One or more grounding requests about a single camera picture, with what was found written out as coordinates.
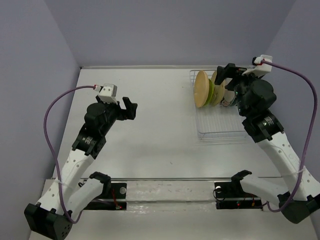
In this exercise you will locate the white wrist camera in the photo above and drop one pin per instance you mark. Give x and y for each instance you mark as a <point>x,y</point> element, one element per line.
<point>260,69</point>
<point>107,93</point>

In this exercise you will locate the lime green plate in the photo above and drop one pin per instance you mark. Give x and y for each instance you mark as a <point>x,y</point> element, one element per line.
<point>210,92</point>

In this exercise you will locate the large green rimmed lettered plate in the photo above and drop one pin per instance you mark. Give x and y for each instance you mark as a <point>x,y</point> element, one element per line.
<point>229,98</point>

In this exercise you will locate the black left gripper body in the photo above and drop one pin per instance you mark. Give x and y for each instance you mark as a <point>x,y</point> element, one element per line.
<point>114,112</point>

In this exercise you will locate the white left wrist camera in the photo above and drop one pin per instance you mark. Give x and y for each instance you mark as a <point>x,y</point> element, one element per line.
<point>107,93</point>

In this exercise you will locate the white wire dish rack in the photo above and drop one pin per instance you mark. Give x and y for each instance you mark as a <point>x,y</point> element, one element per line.
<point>217,123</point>

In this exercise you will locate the beige plate with bird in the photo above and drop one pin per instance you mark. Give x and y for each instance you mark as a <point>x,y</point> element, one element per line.
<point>218,90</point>

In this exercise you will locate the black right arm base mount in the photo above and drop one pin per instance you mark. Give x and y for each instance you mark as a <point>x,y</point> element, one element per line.
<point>229,195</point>

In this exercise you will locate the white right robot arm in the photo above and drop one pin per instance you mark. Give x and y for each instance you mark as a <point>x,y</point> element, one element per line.
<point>301,195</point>

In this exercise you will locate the plain yellow plate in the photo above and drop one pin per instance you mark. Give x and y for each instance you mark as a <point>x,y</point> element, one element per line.
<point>201,88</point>

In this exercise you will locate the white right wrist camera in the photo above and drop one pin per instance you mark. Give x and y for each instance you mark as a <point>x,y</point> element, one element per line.
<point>260,69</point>

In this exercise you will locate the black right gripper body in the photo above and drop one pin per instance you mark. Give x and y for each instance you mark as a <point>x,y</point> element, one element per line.
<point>242,86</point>

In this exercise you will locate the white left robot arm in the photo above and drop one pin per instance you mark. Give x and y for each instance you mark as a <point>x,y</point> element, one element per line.
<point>61,205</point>

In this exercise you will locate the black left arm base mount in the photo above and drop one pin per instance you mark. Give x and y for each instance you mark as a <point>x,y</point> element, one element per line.
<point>111,199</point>

